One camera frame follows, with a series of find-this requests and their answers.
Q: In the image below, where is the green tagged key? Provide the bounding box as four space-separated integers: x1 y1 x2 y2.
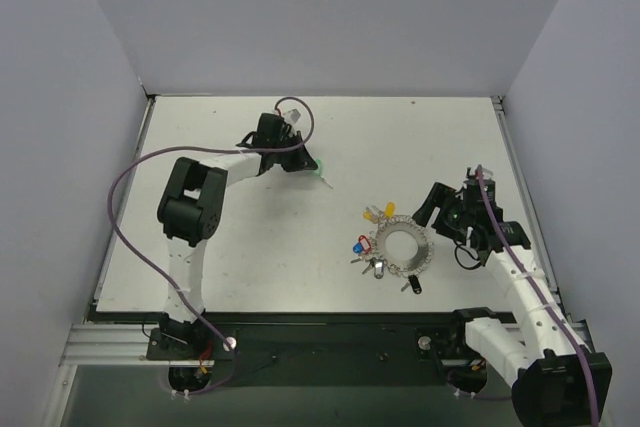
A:
314 158 333 189

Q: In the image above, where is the yellow tagged key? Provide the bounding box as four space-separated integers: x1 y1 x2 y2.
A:
363 202 396 224

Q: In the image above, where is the silver round keyring disc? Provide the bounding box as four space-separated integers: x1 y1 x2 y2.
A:
369 215 434 278

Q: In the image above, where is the black tagged key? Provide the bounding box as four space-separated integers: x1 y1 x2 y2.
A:
401 275 422 295

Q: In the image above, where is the red tagged key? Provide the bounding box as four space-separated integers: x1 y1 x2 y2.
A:
356 235 371 254

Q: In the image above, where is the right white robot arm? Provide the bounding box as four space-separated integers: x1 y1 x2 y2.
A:
412 172 612 426

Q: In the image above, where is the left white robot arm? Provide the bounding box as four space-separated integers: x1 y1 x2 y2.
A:
157 109 318 359

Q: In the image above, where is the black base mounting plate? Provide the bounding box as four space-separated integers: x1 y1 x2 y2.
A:
146 308 512 393

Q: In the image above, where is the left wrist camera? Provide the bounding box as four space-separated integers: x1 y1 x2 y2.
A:
283 109 301 125

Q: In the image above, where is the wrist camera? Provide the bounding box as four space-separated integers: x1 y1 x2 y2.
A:
283 109 301 125
466 165 494 182

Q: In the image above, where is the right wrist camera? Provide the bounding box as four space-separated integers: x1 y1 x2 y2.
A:
466 165 494 182

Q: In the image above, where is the aluminium front rail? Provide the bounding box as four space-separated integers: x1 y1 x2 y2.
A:
60 324 161 366

